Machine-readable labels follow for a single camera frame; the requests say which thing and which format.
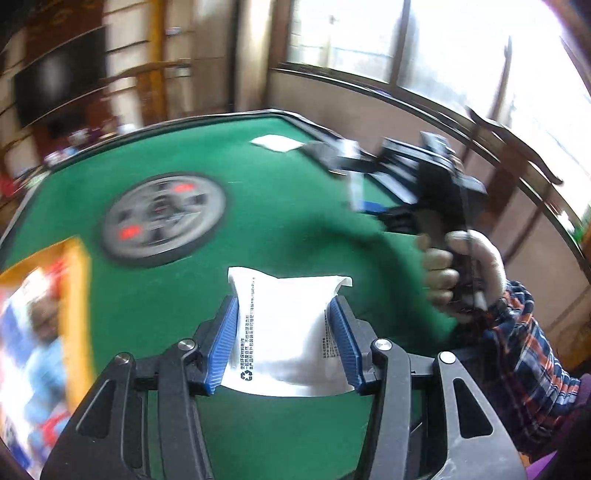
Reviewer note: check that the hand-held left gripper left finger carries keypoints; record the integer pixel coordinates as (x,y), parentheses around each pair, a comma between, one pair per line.
(224,350)

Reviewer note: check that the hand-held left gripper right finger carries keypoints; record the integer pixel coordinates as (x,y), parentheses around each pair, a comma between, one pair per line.
(346,346)

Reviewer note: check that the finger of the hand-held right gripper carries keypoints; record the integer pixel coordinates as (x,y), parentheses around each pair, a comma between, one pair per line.
(360,165)
(397,217)

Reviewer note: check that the white packet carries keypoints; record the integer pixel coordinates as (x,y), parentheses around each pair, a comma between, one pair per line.
(286,332)

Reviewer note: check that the yellow cardboard box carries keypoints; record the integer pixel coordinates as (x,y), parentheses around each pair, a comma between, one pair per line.
(78,314)

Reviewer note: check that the person's right forearm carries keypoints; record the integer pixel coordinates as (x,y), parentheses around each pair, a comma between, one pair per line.
(526,360)

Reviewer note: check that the person's right hand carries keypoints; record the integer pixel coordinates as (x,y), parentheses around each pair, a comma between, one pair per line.
(489,263)

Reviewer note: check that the white paper sheet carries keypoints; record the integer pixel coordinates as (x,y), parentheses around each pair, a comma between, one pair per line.
(277,143)

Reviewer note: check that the window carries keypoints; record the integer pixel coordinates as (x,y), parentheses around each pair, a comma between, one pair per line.
(360,37)

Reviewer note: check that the round grey table panel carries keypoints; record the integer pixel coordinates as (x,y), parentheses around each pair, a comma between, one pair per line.
(161,217)

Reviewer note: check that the purple garment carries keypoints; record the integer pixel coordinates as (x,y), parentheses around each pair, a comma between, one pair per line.
(554,466)

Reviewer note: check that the black television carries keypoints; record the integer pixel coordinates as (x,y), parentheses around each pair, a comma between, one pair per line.
(60,76)

